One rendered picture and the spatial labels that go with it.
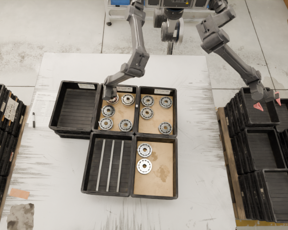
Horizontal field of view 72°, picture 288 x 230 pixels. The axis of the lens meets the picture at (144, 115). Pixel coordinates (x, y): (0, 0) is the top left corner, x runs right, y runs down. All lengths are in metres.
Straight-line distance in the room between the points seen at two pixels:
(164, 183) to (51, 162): 0.85
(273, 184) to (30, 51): 3.29
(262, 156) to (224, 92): 1.02
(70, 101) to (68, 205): 0.76
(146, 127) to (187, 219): 0.71
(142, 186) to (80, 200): 0.46
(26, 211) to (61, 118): 0.67
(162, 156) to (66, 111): 0.81
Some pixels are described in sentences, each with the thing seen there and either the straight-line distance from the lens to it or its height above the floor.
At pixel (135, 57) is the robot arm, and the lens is 0.96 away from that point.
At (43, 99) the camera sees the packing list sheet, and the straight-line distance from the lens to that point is 1.92.
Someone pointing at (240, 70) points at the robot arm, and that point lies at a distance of 1.17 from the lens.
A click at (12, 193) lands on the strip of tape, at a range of 1.76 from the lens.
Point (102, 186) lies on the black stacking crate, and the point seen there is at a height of 0.83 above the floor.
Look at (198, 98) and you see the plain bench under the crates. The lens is 1.85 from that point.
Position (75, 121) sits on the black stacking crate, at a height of 0.83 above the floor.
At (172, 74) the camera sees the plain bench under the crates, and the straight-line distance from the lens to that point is 1.93.
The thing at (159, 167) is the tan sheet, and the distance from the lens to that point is 1.43.
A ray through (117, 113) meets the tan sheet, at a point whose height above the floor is 0.83.
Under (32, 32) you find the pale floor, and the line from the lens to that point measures 3.60.
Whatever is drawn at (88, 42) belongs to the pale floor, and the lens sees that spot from 3.20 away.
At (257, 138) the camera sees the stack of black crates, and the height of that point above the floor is 0.38.
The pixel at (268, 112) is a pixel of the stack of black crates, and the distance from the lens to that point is 2.34.
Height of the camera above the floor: 2.23
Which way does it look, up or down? 65 degrees down
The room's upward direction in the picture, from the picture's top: 6 degrees clockwise
